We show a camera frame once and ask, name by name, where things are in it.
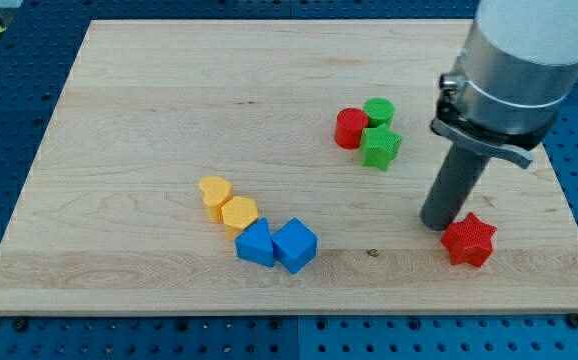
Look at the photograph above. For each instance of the red star block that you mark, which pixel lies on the red star block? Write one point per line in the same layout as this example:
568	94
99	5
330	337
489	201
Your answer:
469	241

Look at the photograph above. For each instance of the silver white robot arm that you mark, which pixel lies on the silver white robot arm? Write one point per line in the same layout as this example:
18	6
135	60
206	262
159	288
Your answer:
517	65

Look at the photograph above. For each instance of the green star block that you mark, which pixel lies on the green star block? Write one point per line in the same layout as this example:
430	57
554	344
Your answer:
379	146

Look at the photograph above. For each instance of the yellow hexagon block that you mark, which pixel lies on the yellow hexagon block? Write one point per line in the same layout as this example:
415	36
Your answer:
238	214

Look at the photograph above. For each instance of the blue cube block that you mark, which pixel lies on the blue cube block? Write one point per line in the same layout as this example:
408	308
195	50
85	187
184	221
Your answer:
294	245

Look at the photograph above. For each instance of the blue triangle block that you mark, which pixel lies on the blue triangle block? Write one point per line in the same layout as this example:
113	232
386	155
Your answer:
254	244

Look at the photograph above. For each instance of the yellow heart block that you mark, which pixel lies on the yellow heart block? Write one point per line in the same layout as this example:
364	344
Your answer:
216	192

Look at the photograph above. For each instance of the red cylinder block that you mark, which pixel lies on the red cylinder block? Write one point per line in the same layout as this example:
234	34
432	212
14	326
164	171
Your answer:
350	123

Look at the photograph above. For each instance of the light wooden board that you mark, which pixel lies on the light wooden board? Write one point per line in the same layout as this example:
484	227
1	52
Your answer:
111	222

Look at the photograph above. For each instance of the green cylinder block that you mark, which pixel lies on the green cylinder block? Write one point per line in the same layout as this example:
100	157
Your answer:
380	111

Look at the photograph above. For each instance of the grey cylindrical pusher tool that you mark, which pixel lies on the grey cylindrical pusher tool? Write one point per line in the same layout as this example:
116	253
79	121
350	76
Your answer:
460	171

